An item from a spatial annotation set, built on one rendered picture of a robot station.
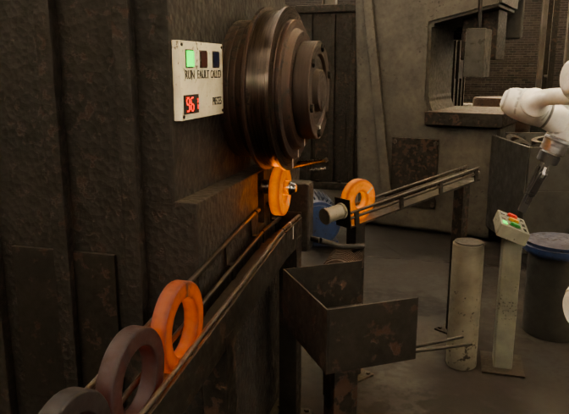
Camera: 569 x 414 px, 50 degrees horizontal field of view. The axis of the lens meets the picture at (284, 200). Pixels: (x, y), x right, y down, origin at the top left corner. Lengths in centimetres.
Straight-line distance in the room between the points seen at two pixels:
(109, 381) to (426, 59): 370
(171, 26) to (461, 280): 153
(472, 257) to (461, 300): 18
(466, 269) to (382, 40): 244
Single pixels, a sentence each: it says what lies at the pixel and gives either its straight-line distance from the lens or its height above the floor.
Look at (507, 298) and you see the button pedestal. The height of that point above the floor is 30.
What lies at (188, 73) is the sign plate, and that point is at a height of 117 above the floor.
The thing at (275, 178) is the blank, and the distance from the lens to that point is 180.
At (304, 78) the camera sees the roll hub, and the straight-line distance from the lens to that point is 167.
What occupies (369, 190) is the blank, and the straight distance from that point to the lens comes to 228.
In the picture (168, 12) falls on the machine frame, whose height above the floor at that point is 130.
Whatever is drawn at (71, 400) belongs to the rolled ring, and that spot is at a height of 73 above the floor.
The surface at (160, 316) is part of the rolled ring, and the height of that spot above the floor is 73.
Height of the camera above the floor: 118
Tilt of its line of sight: 12 degrees down
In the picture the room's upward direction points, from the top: straight up
